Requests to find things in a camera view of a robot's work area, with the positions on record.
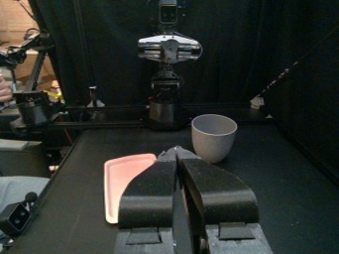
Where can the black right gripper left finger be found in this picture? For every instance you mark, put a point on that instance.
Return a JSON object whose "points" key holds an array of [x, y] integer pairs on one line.
{"points": [[147, 191]]}

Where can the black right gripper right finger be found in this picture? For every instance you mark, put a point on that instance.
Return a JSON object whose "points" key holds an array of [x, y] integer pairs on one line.
{"points": [[220, 188]]}

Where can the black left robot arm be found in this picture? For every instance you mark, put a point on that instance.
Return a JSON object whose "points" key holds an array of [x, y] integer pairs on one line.
{"points": [[164, 99]]}

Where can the grey cup-shaped bowl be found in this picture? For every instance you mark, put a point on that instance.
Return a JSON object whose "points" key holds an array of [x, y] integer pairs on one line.
{"points": [[213, 139]]}

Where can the person's hand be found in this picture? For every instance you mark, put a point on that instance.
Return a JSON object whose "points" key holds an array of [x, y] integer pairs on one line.
{"points": [[4, 89]]}

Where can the pink rectangular tray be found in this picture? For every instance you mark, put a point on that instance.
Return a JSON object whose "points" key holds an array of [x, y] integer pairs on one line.
{"points": [[121, 178]]}

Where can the black frame rail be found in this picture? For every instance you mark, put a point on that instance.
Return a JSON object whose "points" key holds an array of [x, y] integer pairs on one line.
{"points": [[105, 123]]}

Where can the small black camera box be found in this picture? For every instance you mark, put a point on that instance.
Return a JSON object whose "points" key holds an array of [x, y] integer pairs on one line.
{"points": [[15, 218]]}

